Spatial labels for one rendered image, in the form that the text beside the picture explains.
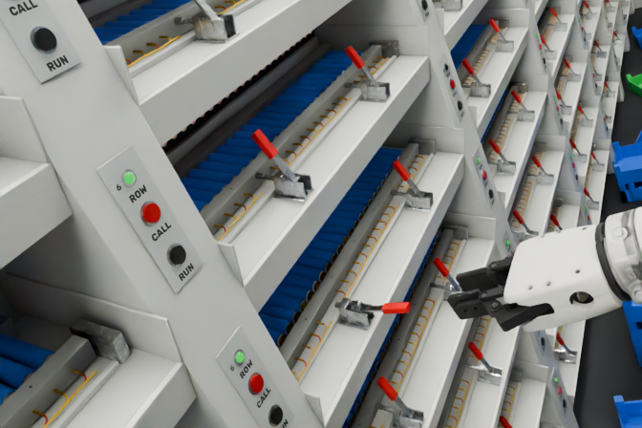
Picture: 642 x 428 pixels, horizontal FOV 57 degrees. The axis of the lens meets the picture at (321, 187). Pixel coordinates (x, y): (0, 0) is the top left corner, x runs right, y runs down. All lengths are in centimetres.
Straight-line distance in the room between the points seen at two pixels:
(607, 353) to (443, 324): 95
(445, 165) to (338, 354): 46
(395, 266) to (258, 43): 38
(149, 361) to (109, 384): 4
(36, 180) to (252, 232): 26
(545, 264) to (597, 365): 129
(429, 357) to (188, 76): 61
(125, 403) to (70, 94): 24
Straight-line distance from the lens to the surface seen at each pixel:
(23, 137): 46
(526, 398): 142
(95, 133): 49
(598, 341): 196
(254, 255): 61
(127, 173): 49
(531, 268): 62
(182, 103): 56
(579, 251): 61
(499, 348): 125
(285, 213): 66
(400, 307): 73
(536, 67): 178
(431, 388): 94
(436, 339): 101
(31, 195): 46
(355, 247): 86
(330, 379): 72
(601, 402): 180
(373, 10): 106
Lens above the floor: 134
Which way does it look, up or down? 22 degrees down
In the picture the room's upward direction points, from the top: 25 degrees counter-clockwise
